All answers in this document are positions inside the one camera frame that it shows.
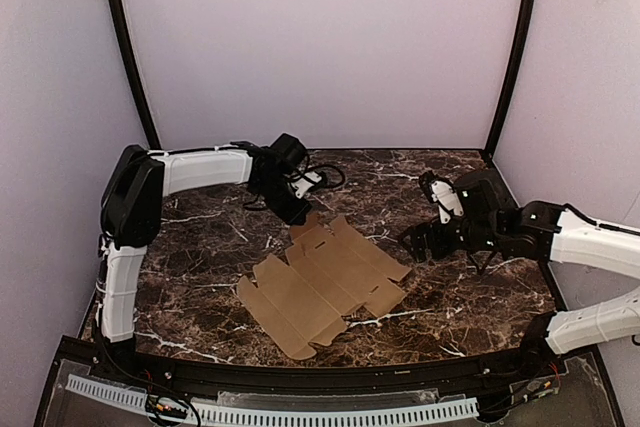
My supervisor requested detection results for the brown cardboard box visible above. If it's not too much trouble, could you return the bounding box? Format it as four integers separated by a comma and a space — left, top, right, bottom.
236, 214, 410, 361

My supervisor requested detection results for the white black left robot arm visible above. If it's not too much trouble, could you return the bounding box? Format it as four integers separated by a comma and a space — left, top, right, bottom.
96, 134, 323, 343

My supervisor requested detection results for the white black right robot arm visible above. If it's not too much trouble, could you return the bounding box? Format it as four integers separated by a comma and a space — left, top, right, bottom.
398, 169, 639, 360

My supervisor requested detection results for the clear acrylic plate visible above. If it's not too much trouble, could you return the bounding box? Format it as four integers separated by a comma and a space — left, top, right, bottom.
36, 358, 618, 426

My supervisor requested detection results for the left black cable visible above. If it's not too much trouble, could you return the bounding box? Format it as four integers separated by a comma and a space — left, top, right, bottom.
242, 159, 347, 213

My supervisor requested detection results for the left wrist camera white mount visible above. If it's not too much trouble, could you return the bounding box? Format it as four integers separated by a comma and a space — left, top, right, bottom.
290, 170, 327, 199

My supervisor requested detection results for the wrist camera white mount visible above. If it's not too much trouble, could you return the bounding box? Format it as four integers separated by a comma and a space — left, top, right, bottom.
290, 170, 327, 199
418, 170, 464, 224

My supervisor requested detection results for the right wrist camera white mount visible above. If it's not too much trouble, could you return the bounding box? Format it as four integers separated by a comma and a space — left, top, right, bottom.
418, 170, 464, 224

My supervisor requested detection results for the white slotted cable duct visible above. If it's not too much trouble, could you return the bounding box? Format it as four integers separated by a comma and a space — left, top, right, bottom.
65, 374, 479, 426

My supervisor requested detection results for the black front rail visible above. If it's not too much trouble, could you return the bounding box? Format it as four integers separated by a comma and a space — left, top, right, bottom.
59, 334, 596, 421

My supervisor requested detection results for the black left frame post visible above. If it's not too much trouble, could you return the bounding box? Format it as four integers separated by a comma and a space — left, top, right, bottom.
107, 0, 161, 149

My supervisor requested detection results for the black frame post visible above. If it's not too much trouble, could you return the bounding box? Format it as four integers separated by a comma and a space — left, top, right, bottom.
482, 0, 535, 164
107, 0, 161, 149

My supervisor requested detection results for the black right frame post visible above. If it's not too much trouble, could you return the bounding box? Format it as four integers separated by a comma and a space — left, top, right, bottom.
482, 0, 535, 164

